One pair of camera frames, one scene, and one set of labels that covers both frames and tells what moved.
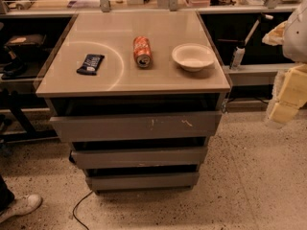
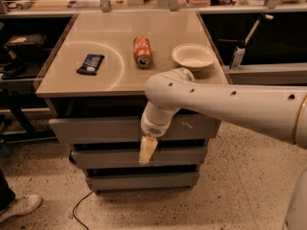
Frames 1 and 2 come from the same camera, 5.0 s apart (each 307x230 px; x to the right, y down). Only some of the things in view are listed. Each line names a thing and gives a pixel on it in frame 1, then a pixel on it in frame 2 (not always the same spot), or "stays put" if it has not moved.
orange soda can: (142, 52) stays put
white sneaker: (20, 206) stays put
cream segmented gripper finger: (292, 97) -> (155, 121)
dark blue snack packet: (90, 64) stays put
